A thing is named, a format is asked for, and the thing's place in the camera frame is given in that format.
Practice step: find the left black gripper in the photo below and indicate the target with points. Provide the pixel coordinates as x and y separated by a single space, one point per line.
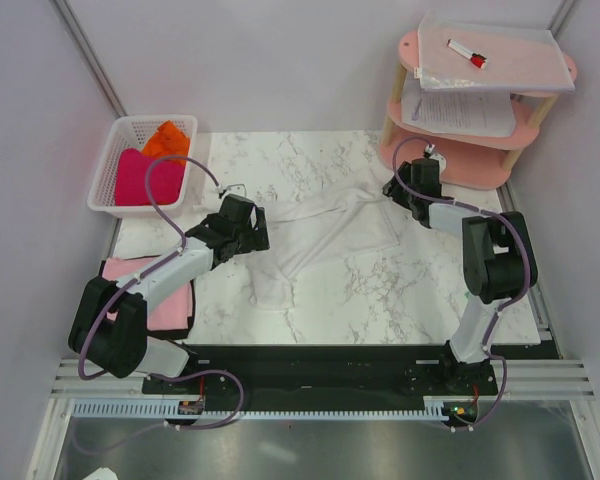
257 239

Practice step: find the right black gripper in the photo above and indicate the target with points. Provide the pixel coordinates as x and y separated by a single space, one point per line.
389 190

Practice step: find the white t shirt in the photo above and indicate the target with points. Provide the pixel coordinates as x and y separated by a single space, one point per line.
343 220

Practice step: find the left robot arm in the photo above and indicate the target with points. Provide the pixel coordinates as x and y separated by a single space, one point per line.
110 330

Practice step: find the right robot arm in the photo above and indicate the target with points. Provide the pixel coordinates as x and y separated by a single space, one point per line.
498 262

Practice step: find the pink three tier shelf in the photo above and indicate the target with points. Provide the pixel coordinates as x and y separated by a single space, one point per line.
477 162

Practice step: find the printed paper sheets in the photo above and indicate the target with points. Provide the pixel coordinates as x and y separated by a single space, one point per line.
473 114

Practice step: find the pink folded t shirt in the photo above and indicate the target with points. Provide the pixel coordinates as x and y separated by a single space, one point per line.
175 310

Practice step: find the white plastic basket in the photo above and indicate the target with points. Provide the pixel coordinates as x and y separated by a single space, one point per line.
118 187

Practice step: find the orange t shirt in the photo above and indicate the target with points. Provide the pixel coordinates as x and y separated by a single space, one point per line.
168 140

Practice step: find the translucent document folder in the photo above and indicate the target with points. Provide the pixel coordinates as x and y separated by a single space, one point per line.
519 59

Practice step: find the red white marker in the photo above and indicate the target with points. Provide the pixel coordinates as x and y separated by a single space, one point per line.
476 59

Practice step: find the white crumpled paper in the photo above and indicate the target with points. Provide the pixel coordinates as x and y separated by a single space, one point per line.
102 473

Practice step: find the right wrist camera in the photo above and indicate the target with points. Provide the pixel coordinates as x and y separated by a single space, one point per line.
432 153

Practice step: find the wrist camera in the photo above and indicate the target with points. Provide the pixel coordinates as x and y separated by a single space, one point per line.
235 188
432 153

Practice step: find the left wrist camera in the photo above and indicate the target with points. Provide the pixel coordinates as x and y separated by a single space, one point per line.
235 188

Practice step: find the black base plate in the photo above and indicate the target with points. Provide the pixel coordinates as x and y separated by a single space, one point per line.
337 378

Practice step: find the white slotted cable duct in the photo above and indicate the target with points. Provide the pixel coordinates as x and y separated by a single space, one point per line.
187 410

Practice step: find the aluminium rail frame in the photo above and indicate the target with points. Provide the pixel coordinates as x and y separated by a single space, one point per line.
542 423

